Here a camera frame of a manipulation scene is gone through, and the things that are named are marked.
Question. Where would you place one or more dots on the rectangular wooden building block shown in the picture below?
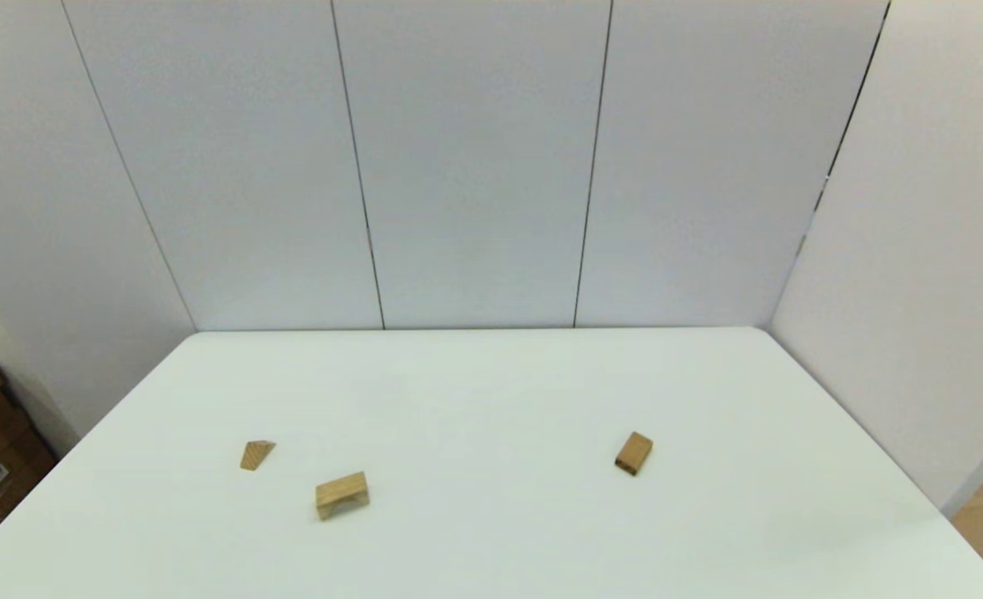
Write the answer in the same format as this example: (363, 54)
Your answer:
(634, 453)

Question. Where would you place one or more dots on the arched wooden building block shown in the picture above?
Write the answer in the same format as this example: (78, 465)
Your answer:
(342, 489)

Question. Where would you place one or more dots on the triangular wooden building block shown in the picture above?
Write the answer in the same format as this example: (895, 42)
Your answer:
(254, 456)

